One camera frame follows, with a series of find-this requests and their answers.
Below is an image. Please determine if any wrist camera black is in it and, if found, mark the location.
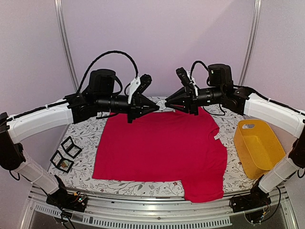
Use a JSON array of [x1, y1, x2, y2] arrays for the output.
[[124, 74, 152, 104], [176, 67, 198, 100]]

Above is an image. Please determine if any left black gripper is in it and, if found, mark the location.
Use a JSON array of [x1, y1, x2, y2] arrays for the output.
[[97, 94, 160, 124]]

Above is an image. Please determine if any brooch box with orange brooch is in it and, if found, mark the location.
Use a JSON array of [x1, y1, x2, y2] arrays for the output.
[[50, 150, 74, 173]]

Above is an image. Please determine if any aluminium frame post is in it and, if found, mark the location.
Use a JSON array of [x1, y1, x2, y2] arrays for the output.
[[54, 0, 79, 91], [238, 0, 263, 86]]

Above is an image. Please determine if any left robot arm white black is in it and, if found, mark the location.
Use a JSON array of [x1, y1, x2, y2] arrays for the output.
[[0, 69, 159, 207]]

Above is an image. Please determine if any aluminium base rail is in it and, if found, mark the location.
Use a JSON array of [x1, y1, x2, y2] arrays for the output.
[[20, 186, 301, 229]]

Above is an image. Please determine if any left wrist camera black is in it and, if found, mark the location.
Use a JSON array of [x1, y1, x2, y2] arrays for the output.
[[124, 74, 152, 104]]

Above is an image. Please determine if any right aluminium frame post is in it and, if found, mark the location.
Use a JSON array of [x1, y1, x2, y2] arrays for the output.
[[238, 0, 263, 86]]

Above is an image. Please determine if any white shirt neck label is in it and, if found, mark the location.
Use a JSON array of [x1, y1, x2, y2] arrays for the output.
[[214, 133, 221, 140]]

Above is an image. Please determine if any left aluminium frame post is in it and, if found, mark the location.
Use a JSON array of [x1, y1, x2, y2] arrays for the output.
[[54, 0, 79, 91]]

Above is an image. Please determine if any right black looped cable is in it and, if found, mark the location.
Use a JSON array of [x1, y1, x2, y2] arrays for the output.
[[189, 60, 210, 79]]

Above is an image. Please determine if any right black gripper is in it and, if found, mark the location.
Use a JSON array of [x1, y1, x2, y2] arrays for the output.
[[165, 85, 224, 115]]

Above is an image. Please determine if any black looped cable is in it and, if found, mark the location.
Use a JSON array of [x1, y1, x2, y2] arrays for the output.
[[76, 49, 140, 96], [189, 60, 210, 79]]

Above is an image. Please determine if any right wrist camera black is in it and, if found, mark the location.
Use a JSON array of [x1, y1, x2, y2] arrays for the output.
[[176, 67, 198, 100]]

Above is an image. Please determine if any brooch box with blue brooch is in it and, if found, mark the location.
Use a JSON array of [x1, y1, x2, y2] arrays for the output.
[[61, 136, 82, 159]]

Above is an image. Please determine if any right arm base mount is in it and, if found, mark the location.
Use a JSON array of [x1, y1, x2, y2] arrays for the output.
[[229, 191, 271, 213]]

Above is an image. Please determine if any yellow plastic basket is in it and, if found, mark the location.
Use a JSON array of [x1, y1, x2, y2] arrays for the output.
[[234, 119, 285, 179]]

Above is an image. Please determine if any red polo shirt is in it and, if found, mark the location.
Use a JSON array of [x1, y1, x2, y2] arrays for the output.
[[92, 109, 227, 203]]

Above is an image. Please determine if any floral patterned table mat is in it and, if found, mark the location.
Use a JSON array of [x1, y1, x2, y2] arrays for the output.
[[48, 105, 254, 197]]

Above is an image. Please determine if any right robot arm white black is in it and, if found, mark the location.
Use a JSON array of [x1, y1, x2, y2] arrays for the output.
[[165, 63, 305, 208]]

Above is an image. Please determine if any left black looped cable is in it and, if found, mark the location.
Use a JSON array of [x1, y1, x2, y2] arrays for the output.
[[76, 49, 140, 96]]

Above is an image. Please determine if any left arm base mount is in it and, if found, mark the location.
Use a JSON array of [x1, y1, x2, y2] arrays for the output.
[[46, 190, 88, 212]]

